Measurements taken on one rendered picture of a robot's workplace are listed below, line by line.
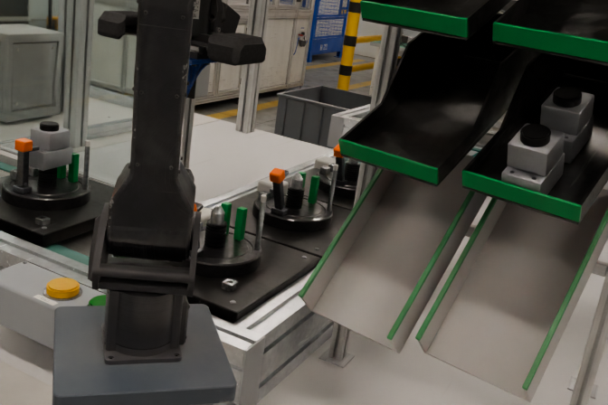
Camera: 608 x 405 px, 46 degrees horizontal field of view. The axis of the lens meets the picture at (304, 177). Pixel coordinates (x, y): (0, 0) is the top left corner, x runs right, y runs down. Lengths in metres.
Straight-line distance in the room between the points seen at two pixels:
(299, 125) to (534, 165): 2.34
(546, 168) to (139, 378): 0.44
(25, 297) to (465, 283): 0.54
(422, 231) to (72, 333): 0.45
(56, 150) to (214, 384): 0.70
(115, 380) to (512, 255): 0.50
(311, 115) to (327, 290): 2.16
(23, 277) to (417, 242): 0.51
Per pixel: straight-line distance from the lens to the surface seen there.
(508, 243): 0.92
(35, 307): 0.97
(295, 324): 1.00
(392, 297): 0.89
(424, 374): 1.09
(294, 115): 3.08
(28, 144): 1.21
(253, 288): 0.99
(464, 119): 0.91
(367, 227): 0.95
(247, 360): 0.88
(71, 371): 0.64
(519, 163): 0.79
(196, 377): 0.63
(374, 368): 1.08
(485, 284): 0.90
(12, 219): 1.18
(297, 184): 1.25
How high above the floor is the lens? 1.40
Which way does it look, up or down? 17 degrees down
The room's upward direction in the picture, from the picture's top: 8 degrees clockwise
